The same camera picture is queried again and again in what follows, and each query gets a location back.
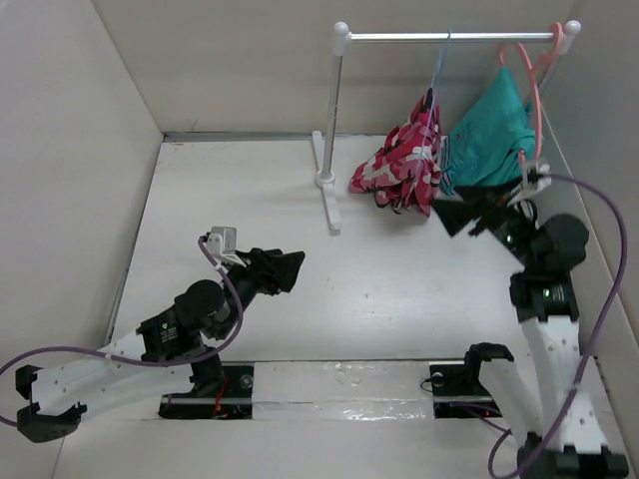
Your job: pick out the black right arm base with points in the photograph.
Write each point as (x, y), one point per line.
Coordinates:
(454, 395)

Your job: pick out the blue wire hanger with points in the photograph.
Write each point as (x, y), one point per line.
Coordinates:
(427, 149)

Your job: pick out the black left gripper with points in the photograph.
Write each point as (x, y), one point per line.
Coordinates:
(273, 269)

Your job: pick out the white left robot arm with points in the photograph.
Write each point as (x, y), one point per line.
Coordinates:
(174, 352)

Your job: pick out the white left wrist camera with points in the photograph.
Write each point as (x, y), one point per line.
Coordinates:
(219, 246)

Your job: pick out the pink camouflage trousers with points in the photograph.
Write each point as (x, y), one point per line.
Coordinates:
(388, 174)

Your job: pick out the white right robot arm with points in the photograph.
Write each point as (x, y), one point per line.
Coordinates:
(556, 430)

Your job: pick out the white clothes rack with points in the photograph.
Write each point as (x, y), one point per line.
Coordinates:
(363, 102)

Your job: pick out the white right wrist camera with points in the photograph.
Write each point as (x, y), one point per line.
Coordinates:
(535, 177)

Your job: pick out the teal garment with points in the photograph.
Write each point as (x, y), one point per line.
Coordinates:
(483, 148)

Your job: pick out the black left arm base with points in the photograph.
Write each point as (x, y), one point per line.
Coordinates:
(232, 400)

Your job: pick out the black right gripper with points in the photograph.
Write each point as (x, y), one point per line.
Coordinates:
(457, 213)

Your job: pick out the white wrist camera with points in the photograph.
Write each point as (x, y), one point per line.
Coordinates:
(219, 246)
(535, 177)

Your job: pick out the pink plastic hanger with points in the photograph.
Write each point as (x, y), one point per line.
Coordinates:
(538, 71)

